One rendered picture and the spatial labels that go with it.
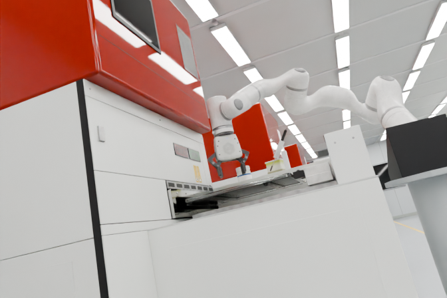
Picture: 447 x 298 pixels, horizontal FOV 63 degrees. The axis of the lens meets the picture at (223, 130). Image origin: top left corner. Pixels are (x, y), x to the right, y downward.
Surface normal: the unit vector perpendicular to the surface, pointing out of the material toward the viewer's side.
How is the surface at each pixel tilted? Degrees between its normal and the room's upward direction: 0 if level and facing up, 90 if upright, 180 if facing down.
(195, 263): 90
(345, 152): 90
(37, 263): 90
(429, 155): 90
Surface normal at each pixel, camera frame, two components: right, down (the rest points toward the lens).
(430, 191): -0.68, -0.05
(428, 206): -0.84, 0.04
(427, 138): -0.17, -0.23
